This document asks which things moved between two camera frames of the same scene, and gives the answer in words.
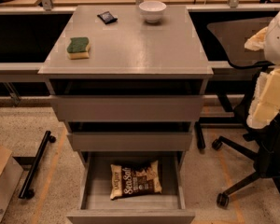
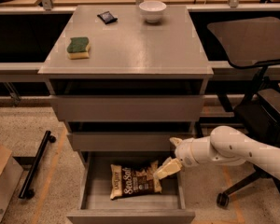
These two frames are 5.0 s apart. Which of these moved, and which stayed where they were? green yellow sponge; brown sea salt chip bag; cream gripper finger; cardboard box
Moved: cream gripper finger
Stayed: cardboard box; brown sea salt chip bag; green yellow sponge
